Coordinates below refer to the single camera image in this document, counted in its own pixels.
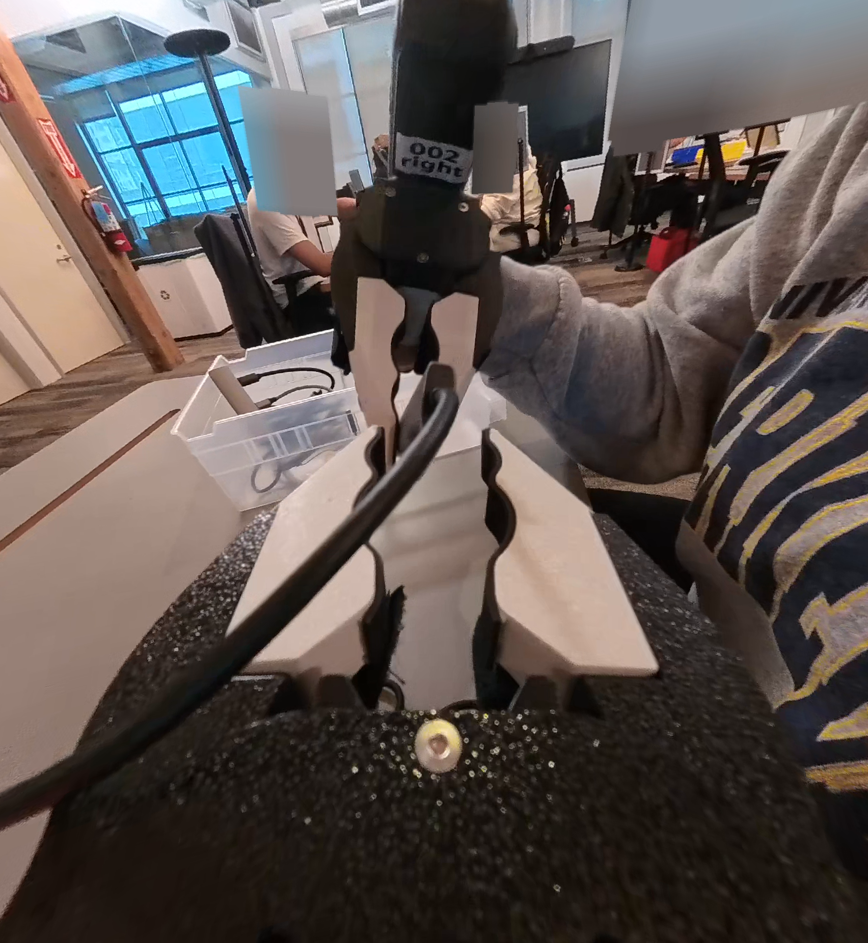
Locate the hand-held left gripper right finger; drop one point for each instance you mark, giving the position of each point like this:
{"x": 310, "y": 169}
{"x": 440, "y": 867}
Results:
{"x": 574, "y": 589}

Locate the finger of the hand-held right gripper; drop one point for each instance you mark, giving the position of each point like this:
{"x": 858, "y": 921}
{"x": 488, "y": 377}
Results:
{"x": 460, "y": 331}
{"x": 375, "y": 331}

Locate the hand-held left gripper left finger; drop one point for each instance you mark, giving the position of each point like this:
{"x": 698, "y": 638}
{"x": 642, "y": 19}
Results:
{"x": 327, "y": 626}

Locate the clear plastic bin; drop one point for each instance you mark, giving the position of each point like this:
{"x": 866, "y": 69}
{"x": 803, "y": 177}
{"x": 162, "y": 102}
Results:
{"x": 220, "y": 457}

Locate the person's right forearm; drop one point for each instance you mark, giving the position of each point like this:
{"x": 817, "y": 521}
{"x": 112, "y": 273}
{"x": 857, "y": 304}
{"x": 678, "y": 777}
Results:
{"x": 662, "y": 368}

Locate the office chair with dark jacket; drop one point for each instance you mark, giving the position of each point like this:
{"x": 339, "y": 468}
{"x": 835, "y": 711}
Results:
{"x": 235, "y": 287}

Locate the pale cylindrical adapter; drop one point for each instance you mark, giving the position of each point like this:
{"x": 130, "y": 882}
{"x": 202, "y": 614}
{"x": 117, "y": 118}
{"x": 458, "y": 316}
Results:
{"x": 231, "y": 387}

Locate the white recycling bin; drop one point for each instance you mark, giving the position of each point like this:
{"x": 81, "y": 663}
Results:
{"x": 183, "y": 295}

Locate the red bag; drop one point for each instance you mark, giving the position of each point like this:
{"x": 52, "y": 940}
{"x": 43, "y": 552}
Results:
{"x": 673, "y": 254}

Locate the wooden pillar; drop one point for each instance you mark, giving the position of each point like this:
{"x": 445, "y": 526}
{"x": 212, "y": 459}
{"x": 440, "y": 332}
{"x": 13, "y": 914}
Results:
{"x": 136, "y": 317}

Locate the person's grey printed sweatshirt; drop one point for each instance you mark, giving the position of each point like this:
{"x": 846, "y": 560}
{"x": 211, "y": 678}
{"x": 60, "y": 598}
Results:
{"x": 809, "y": 516}

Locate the red fire extinguisher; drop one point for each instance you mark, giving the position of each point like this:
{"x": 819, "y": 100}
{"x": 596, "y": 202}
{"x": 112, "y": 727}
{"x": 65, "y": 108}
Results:
{"x": 110, "y": 225}

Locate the black floor lamp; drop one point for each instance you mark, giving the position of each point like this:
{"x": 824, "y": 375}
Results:
{"x": 197, "y": 40}

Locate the white door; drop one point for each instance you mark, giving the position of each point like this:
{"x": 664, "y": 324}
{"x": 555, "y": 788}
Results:
{"x": 21, "y": 258}

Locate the black wall monitor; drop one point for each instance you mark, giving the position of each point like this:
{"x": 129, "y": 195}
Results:
{"x": 566, "y": 96}

